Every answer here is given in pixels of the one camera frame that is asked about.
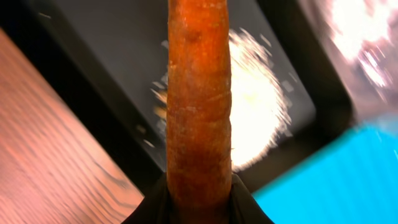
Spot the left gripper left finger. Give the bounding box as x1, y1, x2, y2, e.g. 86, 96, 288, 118
122, 174, 171, 224

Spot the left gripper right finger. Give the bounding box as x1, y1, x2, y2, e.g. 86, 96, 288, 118
229, 174, 274, 224

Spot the orange carrot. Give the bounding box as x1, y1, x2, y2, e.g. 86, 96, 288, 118
166, 0, 232, 223

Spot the rice and peanuts pile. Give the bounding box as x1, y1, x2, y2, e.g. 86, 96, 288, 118
155, 30, 291, 172

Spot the clear plastic waste bin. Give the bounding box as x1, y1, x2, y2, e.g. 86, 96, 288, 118
298, 0, 397, 120

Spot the teal serving tray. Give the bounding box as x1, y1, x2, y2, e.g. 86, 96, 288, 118
254, 123, 397, 224

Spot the black tray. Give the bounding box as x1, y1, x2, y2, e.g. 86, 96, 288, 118
1, 0, 353, 194

